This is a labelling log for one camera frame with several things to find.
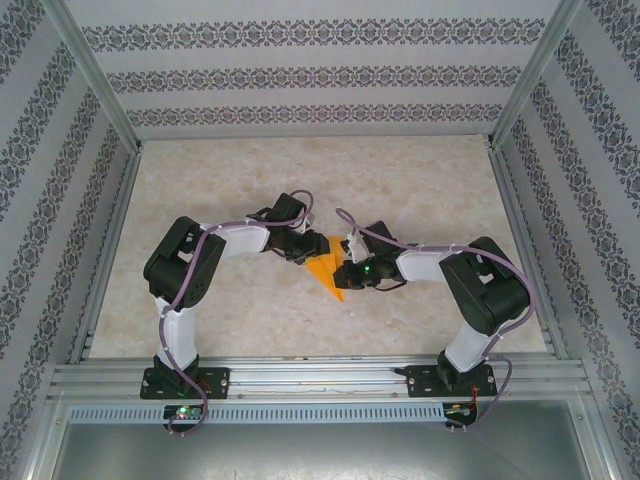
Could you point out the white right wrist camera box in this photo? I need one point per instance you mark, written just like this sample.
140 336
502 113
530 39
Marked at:
352 245

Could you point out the aluminium frame post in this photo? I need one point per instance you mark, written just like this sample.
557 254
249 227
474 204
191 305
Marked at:
537 75
95 75

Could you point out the grey sheet metal tray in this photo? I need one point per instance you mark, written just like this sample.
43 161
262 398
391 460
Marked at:
320 450

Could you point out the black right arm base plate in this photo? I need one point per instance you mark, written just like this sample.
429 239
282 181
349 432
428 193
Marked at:
420 382

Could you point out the aluminium side rail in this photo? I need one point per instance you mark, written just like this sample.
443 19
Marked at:
525 225
107 250

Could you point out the orange cloth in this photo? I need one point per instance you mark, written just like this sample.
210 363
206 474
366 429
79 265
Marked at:
325 272

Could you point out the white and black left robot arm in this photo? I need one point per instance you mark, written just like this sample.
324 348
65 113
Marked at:
182 270

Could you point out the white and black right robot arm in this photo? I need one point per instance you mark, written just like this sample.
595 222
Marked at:
485 285

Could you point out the small controller board with LED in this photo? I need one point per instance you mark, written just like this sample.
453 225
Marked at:
457 411
182 413

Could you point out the aluminium mounting rail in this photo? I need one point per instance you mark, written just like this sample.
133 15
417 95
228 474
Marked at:
310 380

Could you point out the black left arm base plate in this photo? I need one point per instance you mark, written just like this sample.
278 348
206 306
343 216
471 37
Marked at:
220 382

